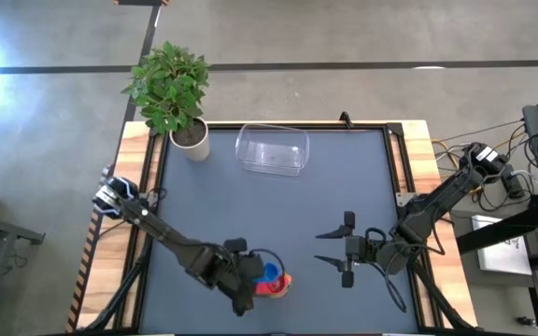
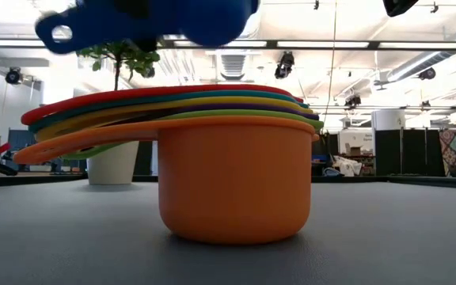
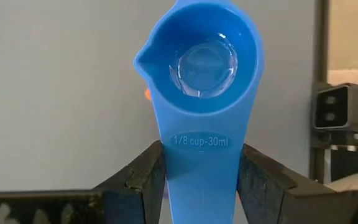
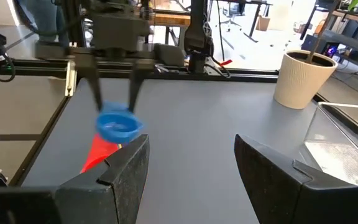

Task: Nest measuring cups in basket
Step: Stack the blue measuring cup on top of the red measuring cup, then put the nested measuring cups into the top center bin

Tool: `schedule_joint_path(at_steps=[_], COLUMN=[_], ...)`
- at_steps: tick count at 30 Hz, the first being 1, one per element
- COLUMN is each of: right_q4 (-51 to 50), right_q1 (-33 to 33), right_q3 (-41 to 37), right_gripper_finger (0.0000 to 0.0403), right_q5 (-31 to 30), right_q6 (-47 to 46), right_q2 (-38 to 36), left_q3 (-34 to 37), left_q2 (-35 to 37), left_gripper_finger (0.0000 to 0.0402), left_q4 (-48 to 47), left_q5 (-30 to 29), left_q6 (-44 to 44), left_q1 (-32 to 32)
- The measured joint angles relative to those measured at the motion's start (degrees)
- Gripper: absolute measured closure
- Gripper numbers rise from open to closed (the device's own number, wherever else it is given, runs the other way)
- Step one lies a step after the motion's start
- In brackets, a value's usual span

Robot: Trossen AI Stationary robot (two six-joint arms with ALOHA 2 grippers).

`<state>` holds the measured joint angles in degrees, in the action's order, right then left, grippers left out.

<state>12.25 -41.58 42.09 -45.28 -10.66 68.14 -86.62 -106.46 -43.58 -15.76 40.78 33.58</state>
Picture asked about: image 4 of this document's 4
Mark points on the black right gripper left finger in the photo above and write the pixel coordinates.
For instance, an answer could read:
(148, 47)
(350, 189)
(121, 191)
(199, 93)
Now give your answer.
(120, 193)

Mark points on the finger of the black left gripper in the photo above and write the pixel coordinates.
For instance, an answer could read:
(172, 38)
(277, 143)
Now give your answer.
(137, 81)
(91, 77)

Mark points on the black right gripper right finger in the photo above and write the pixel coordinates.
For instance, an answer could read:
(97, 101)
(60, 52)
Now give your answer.
(275, 193)

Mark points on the blue measuring cup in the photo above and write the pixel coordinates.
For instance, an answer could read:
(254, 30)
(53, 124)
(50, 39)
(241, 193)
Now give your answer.
(117, 127)

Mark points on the red measuring cup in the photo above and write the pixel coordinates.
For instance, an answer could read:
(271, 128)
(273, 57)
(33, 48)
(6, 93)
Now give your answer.
(99, 152)

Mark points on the clear plastic basket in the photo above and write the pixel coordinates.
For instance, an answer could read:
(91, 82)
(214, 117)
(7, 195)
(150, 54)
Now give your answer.
(337, 155)

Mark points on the white slat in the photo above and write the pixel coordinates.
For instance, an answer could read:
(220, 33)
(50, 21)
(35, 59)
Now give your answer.
(71, 81)

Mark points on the wooden workbench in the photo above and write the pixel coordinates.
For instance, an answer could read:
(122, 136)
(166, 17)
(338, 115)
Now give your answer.
(172, 19)

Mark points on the person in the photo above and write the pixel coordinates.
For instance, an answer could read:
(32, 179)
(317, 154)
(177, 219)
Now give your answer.
(47, 18)

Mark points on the red tag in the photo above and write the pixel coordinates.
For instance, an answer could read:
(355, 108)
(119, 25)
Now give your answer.
(226, 62)

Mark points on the cream ribbed plant pot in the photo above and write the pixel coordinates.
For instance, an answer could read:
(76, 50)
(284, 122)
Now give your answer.
(300, 84)

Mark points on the cardboard box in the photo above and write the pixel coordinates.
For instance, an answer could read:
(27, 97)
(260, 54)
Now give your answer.
(262, 23)

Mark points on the black computer box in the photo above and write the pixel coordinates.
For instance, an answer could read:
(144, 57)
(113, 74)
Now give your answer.
(312, 43)

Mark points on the green leafy plant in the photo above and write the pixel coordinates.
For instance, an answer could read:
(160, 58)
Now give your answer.
(354, 3)

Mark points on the black aluminium table frame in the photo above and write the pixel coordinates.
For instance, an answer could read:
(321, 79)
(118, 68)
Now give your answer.
(253, 76)

